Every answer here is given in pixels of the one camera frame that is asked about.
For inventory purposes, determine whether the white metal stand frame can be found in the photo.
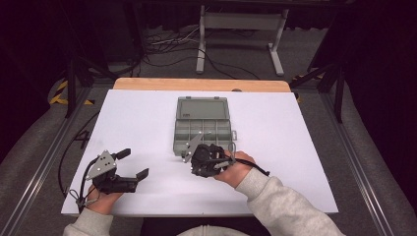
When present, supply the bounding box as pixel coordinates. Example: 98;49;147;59
196;4;290;77

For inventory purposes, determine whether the gray transparent plastic organizer box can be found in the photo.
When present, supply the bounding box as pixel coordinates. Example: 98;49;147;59
172;95;238;157

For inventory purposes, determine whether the yellow black floor tape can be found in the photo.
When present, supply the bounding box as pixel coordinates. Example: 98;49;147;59
48;79;96;106

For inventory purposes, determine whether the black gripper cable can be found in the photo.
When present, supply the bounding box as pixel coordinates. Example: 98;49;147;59
57;111;100;200
235;157;270;177

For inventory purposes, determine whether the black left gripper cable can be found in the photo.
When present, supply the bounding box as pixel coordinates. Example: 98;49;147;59
57;111;100;200

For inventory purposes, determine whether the person's torso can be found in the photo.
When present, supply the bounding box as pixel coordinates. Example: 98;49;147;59
141;215;264;236

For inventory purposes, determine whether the bundle of floor cables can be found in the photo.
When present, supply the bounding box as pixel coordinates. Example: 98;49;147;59
141;24;262;81

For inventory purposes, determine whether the gray cord loop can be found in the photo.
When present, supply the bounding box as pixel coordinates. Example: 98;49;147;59
67;187;91;214

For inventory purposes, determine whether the person's right hand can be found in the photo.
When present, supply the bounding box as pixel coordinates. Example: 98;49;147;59
212;150;258;190

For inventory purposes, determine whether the person's left hand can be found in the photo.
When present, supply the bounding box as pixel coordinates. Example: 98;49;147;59
86;185;124;216

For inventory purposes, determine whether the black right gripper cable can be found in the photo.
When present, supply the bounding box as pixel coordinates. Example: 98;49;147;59
235;157;270;177

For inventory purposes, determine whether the white table cover sheet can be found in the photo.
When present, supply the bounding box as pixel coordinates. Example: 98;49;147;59
61;88;339;218

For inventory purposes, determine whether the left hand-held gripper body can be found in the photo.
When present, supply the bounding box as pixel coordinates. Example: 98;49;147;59
86;149;140;195

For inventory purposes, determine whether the black tripod stand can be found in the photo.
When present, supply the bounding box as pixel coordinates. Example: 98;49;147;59
289;60;346;124
63;53;117;119

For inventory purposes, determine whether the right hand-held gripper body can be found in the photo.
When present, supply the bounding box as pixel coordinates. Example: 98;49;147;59
181;132;237;180

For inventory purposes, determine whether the aluminium floor rail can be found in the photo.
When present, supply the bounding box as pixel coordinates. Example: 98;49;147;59
0;87;94;236
319;92;396;236

